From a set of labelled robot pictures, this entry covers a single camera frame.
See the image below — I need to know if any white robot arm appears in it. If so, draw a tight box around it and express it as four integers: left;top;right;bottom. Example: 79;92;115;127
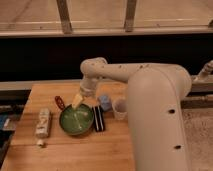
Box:
73;57;213;171

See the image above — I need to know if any clear plastic cup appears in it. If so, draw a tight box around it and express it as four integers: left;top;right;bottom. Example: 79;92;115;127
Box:
112;98;127;120

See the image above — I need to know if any green ceramic bowl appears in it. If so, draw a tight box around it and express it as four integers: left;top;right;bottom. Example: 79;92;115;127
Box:
59;104;94;136

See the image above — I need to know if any black rectangular box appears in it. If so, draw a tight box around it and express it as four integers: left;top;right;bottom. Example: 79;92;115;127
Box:
92;106;105;132

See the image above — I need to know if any red brown handle tool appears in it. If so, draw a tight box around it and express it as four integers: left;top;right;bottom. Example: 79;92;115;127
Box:
55;96;65;110

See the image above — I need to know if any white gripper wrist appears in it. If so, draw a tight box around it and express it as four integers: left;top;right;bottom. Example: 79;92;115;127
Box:
72;77;98;109

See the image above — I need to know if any small white cap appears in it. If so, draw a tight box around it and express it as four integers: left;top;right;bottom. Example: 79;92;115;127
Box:
36;139;45;147

